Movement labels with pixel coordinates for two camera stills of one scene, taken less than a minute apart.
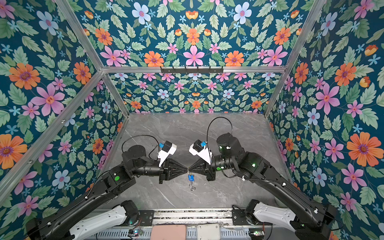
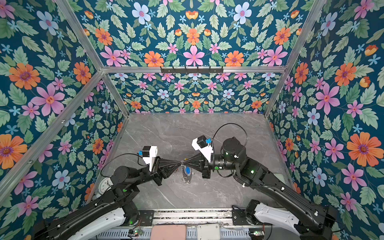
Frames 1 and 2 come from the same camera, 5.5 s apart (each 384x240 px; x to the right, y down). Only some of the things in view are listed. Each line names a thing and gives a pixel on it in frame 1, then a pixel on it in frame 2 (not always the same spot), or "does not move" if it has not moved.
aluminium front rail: [191, 217] does not move
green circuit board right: [256, 234] does not move
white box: [208, 231] does not move
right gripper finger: [199, 165] → [195, 159]
